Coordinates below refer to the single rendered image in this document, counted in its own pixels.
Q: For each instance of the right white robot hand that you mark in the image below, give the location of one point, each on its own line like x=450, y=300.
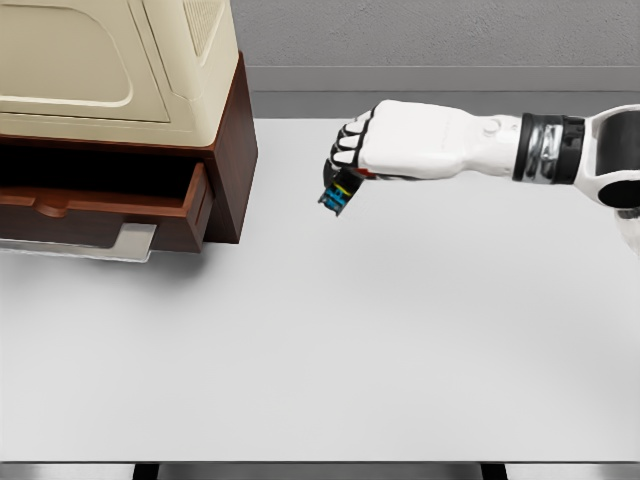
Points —
x=405, y=140

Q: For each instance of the black switch with blue markings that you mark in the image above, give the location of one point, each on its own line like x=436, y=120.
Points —
x=340, y=194

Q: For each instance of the brown wooden drawer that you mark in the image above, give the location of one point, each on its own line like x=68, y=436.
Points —
x=125, y=215

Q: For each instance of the brown wooden cabinet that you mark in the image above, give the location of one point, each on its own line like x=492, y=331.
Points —
x=235, y=165

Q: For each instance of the beige printer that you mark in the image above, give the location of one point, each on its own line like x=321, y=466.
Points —
x=100, y=65

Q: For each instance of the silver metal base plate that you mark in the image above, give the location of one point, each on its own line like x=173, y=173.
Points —
x=110, y=247

